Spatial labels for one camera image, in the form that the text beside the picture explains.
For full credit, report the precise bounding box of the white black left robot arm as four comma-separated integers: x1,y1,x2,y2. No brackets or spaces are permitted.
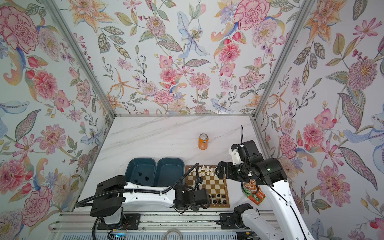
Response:
75,176,211,226

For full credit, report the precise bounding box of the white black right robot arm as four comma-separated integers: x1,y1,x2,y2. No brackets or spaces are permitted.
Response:
215,141,314,240

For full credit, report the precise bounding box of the wooden chess board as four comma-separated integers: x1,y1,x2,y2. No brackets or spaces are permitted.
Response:
185,165,230,209

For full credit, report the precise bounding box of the green snack packet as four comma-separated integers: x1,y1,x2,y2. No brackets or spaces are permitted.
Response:
241,180,266,205

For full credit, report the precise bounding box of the right teal plastic tray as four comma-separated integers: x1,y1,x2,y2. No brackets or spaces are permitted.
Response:
154,158,185,187

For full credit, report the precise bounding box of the teal plastic tray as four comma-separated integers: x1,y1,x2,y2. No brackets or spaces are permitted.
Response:
125,158,156,187
154,158,185,187

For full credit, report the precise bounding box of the orange soda can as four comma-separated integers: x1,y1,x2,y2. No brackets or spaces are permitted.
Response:
199,133,209,150

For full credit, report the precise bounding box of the left teal plastic tray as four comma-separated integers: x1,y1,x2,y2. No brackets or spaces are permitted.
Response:
125,158,156,187

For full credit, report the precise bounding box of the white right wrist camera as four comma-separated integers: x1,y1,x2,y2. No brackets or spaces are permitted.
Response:
229,149,241,165

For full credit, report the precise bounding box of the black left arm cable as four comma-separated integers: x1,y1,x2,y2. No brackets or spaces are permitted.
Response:
73,162,200,208

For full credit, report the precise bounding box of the aluminium mounting rail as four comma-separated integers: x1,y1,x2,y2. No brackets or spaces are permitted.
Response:
47,211,307,233

